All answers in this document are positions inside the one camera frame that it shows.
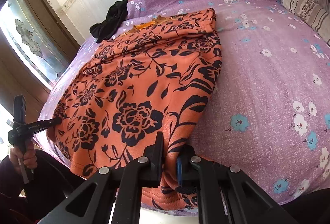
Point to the person's left hand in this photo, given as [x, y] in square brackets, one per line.
[29, 158]

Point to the orange black floral garment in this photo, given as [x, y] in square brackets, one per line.
[155, 79]

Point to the wooden door with glass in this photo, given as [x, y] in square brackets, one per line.
[36, 49]

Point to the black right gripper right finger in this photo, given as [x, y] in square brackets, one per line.
[226, 194]

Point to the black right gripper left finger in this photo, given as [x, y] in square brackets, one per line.
[112, 195]

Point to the purple floral bed sheet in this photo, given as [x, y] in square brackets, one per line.
[269, 111]

